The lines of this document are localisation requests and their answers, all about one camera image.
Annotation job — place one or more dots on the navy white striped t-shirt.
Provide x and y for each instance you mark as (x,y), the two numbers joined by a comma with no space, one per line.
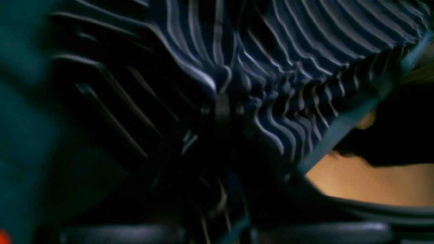
(215,100)

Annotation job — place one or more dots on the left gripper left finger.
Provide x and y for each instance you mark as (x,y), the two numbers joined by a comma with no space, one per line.
(123,234)

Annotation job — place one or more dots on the light blue table cloth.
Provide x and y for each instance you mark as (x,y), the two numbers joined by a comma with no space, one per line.
(50,169)

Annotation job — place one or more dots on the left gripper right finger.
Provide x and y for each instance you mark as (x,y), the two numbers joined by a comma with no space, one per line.
(328,233)

